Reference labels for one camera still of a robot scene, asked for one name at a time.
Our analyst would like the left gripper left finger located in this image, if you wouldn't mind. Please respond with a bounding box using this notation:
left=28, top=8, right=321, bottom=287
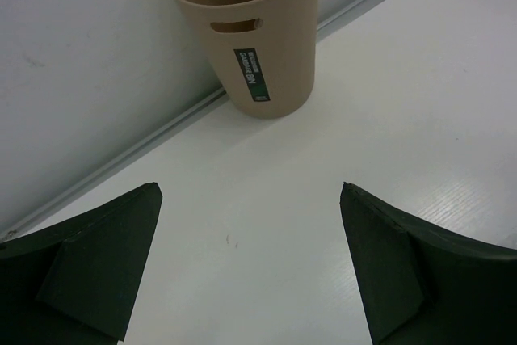
left=1, top=183, right=162, bottom=344

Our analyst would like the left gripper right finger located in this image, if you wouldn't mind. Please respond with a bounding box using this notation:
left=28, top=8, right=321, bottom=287
left=340, top=183, right=516, bottom=344

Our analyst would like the brown plastic garbage bin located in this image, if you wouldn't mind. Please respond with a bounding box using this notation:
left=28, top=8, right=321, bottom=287
left=176, top=0, right=318, bottom=119

